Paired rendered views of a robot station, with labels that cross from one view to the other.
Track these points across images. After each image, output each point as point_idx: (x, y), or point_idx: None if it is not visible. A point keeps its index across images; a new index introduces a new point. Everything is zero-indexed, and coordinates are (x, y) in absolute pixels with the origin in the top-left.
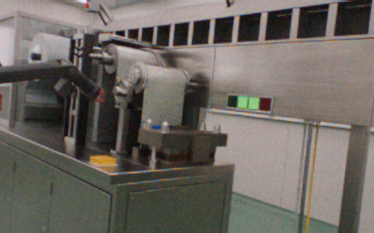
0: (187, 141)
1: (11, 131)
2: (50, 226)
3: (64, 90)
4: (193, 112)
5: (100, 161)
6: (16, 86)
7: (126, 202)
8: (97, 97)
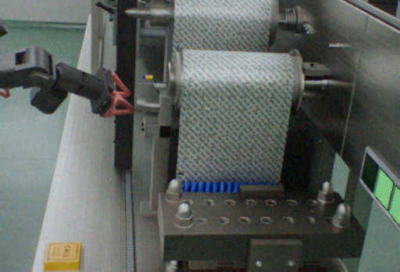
0: (234, 249)
1: (74, 102)
2: None
3: (41, 101)
4: (323, 147)
5: (45, 265)
6: (98, 19)
7: None
8: (108, 111)
